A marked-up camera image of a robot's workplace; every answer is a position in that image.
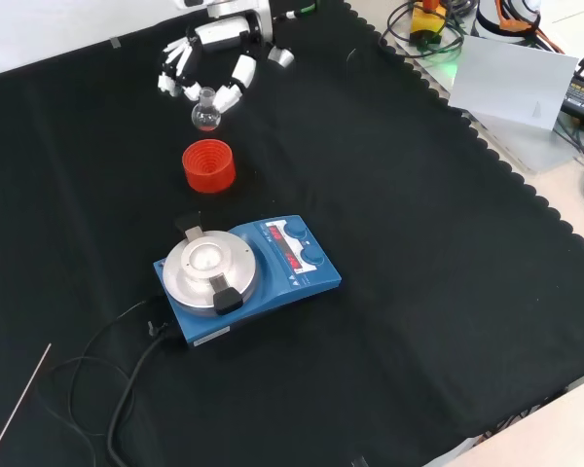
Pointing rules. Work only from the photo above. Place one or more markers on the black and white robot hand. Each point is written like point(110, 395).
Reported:
point(221, 35)

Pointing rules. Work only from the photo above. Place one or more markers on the clear round-bottom flask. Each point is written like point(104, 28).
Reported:
point(206, 117)

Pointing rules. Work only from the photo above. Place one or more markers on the heater with blue base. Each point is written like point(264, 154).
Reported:
point(253, 272)

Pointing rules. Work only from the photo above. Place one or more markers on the yellow stop button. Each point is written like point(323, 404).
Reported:
point(427, 22)

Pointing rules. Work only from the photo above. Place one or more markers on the black bench cloth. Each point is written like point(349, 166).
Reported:
point(321, 243)

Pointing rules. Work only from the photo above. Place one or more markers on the thin metal rod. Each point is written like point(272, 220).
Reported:
point(17, 404)

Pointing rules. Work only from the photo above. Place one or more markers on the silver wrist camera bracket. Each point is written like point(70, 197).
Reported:
point(281, 56)

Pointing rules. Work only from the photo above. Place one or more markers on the grey metal base plate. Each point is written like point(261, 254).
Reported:
point(530, 146)

